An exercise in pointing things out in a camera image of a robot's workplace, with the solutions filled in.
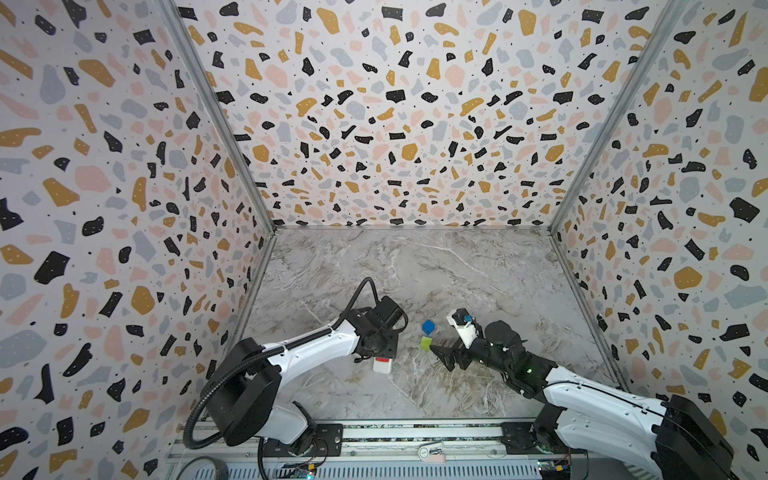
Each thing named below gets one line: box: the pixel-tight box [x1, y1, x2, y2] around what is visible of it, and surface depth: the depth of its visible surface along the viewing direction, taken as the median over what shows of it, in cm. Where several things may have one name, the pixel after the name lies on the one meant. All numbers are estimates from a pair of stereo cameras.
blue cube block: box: [421, 319, 437, 336], surface depth 95 cm
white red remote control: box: [372, 357, 393, 374], surface depth 84 cm
